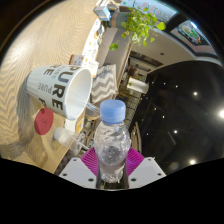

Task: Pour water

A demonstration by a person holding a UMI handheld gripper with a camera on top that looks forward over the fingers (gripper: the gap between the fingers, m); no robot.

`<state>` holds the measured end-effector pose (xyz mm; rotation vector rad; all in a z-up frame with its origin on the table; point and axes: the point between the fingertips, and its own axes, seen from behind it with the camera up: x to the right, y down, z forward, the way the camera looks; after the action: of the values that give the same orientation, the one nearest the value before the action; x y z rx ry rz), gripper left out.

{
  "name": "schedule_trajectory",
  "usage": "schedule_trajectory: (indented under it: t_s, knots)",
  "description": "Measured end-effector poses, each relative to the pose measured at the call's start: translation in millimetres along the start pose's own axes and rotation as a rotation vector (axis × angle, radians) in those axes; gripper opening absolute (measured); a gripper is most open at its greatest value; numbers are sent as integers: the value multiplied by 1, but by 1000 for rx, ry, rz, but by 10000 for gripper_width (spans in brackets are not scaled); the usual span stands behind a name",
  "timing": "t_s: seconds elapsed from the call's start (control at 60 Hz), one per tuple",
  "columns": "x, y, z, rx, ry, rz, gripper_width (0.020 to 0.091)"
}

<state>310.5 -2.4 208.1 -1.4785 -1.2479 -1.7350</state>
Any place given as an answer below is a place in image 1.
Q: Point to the food picture window poster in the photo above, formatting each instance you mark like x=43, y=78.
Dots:
x=190, y=33

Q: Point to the flat round red coaster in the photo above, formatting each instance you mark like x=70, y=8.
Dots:
x=43, y=121

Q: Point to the white mug with black lettering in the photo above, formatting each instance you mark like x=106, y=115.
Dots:
x=56, y=88

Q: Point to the green potted plant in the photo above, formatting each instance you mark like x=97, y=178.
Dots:
x=140, y=25

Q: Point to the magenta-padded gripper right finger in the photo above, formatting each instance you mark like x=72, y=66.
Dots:
x=136, y=161

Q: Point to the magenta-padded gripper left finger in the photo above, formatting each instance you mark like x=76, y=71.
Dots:
x=88, y=161

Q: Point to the small light blue box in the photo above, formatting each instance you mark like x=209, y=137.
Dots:
x=102, y=13

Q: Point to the yellow square card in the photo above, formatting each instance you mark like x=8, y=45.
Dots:
x=79, y=125

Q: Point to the group of ceiling spotlights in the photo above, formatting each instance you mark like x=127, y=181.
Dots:
x=195, y=94

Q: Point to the person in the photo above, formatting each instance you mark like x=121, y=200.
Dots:
x=132, y=71

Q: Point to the clear blue-capped water bottle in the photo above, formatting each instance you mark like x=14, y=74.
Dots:
x=111, y=143

